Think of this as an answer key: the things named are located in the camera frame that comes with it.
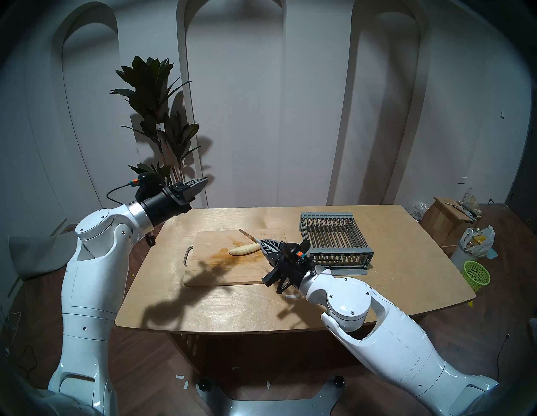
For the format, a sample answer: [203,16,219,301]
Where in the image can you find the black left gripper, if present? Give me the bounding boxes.
[141,177,209,227]

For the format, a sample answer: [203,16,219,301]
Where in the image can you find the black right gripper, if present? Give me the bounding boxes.
[261,239,315,294]

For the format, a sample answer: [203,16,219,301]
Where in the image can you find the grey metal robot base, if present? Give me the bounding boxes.
[196,375,347,416]

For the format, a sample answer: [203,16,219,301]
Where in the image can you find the bamboo cutting board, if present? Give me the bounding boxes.
[183,229,290,287]

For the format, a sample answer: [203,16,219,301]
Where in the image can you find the grey metal-rod dish rack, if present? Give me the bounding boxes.
[299,212,375,276]

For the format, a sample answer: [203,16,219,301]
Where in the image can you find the tall dark-leaved potted plant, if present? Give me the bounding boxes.
[110,55,202,209]

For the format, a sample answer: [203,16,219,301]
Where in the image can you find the cardboard box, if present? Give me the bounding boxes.
[421,196,479,249]

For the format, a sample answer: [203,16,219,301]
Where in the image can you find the white bucket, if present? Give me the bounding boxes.
[451,245,472,274]

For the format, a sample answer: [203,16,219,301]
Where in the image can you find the white plastic bag yellow contents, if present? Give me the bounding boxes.
[459,226,495,257]

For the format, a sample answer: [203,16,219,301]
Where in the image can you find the tan paper bag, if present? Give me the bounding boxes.
[459,195,482,219]

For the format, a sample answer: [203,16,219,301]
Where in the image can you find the green plastic basket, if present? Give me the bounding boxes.
[463,260,490,293]

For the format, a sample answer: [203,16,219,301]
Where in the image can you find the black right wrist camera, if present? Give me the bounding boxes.
[280,242,305,265]

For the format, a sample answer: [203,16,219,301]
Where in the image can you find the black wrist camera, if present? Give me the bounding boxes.
[135,173,163,201]
[280,242,305,265]

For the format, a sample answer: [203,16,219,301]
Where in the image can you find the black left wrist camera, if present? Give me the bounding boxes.
[135,173,163,201]

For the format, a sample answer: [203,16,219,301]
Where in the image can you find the black left wrist camera cable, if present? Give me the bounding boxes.
[106,179,140,206]

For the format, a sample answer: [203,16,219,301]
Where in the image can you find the thin black cable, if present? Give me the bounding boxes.
[497,333,511,378]

